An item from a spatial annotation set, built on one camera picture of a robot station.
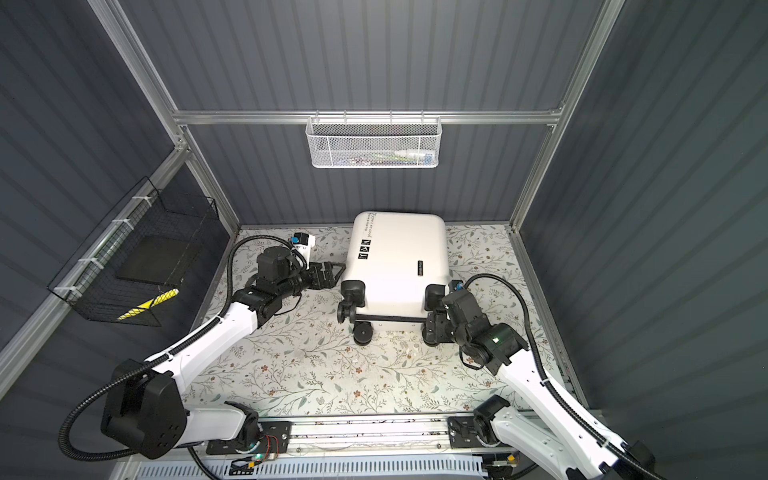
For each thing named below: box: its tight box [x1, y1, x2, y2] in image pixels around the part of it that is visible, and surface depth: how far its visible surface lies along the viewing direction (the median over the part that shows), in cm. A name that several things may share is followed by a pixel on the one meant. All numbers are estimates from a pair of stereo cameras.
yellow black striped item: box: [117, 288, 180, 321], surface depth 68 cm
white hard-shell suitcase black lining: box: [337, 211, 450, 346], surface depth 84 cm
